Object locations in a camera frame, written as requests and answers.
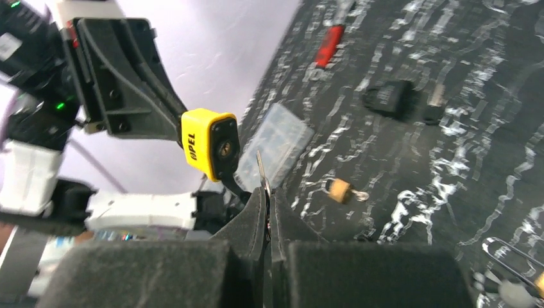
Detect clear plastic screw box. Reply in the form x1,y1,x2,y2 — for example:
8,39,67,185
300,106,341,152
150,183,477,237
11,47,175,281
236,104,314,191

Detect large black Kaijing padlock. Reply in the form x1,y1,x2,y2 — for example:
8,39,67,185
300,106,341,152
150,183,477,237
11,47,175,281
362,80,413,119

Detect grey white figurine keychain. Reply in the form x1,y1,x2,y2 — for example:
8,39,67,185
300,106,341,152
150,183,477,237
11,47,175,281
472,269,540,307

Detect small silver keys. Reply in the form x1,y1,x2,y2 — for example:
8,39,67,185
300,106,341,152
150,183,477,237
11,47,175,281
256,150,271,200

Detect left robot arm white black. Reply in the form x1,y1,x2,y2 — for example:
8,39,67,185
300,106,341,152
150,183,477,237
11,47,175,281
1,1,250,236

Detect red handled adjustable wrench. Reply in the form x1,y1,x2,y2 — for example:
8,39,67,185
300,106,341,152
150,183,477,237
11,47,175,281
314,0,355,69

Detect yellow Opel padlock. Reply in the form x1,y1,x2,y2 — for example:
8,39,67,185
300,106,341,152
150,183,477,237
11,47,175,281
180,108,251,205

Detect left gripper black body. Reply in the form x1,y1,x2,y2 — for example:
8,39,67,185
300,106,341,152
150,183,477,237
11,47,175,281
60,19,106,134

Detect small brass padlock with figurine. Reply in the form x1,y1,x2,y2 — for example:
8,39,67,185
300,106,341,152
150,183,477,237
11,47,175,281
482,237,543,300

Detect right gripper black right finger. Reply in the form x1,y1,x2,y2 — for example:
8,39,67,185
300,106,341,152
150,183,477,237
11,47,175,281
270,190,474,307

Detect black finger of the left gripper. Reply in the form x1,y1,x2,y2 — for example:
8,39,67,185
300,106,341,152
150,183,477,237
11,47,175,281
76,18,187,141

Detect brass padlock with steel shackle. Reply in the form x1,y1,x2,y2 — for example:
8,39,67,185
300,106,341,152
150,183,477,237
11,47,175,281
324,178,370,204

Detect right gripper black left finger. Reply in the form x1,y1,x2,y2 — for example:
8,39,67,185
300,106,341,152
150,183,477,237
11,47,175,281
37,187,268,307

